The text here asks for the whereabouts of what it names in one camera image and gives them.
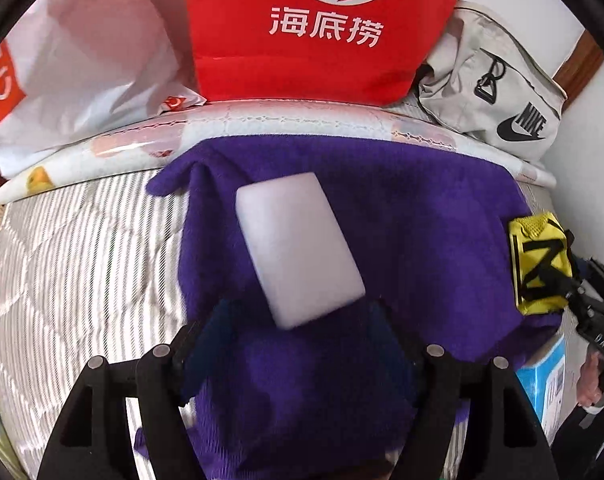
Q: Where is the printed white rolled blanket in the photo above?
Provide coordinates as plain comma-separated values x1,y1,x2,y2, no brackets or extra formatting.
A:
0,99,558,206

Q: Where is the wooden headboard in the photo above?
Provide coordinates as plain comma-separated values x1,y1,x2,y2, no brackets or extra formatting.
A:
552,27,604,103

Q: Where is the person's right hand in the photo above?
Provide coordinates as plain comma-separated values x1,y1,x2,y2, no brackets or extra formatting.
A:
577,350,604,411

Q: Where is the striped bed mattress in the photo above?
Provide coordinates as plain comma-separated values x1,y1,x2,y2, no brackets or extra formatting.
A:
0,160,565,480

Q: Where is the white foam sponge block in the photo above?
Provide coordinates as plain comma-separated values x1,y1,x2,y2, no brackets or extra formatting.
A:
234,171,367,331

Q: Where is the red paper bag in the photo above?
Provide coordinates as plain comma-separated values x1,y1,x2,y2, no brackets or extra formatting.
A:
186,0,475,108

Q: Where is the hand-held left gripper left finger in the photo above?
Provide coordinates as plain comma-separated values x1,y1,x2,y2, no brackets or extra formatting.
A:
37,300,243,480

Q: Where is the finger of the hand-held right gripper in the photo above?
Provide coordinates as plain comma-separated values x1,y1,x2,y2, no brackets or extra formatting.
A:
574,256,604,293
544,270,604,321

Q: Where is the yellow mesh pouch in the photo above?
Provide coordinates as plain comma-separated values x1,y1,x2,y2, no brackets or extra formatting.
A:
507,211,574,316

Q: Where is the blue tissue pack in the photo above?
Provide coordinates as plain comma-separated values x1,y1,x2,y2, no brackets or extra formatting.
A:
514,334,569,441

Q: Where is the purple towel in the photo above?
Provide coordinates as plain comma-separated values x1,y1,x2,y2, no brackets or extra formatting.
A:
134,137,565,480

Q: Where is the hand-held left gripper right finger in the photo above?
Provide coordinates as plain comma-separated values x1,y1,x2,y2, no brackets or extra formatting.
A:
376,300,568,480

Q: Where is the grey fabric bag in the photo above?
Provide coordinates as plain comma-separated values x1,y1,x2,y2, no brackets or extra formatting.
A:
416,0,569,163

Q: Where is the white plastic shopping bag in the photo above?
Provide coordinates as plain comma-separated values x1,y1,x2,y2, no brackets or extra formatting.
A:
0,0,208,178

